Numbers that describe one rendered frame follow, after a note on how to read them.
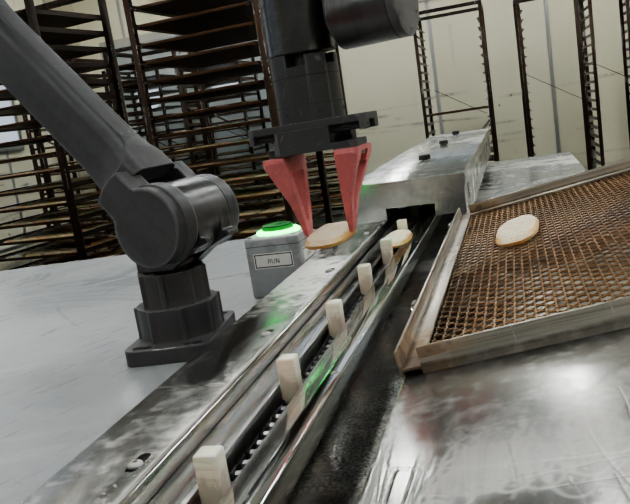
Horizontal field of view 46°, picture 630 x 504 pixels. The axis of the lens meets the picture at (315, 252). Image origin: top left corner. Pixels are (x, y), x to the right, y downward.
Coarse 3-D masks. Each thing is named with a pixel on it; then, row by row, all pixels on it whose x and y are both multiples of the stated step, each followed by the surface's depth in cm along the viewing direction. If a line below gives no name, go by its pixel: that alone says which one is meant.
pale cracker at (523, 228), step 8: (520, 216) 69; (528, 216) 68; (504, 224) 67; (512, 224) 66; (520, 224) 65; (528, 224) 64; (536, 224) 65; (504, 232) 63; (512, 232) 62; (520, 232) 62; (528, 232) 62; (536, 232) 63; (496, 240) 63; (504, 240) 62; (512, 240) 61; (520, 240) 61
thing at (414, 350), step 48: (528, 192) 84; (576, 192) 78; (624, 192) 70; (528, 240) 62; (576, 240) 56; (624, 240) 51; (432, 288) 54; (480, 288) 51; (528, 288) 47; (576, 288) 44; (480, 336) 38; (528, 336) 37; (576, 336) 36
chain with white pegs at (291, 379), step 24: (384, 240) 90; (360, 264) 78; (384, 264) 91; (360, 288) 77; (336, 312) 64; (288, 360) 50; (312, 360) 58; (288, 384) 51; (264, 432) 46; (216, 456) 37; (240, 456) 43; (216, 480) 37
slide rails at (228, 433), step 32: (416, 224) 110; (352, 288) 76; (320, 320) 66; (352, 320) 64; (288, 352) 58; (256, 384) 52; (224, 416) 47; (256, 416) 47; (288, 416) 46; (224, 448) 42; (192, 480) 39
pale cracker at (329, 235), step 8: (328, 224) 67; (336, 224) 66; (344, 224) 66; (320, 232) 63; (328, 232) 63; (336, 232) 63; (344, 232) 63; (352, 232) 65; (312, 240) 62; (320, 240) 61; (328, 240) 61; (336, 240) 61; (344, 240) 63; (312, 248) 61; (320, 248) 61
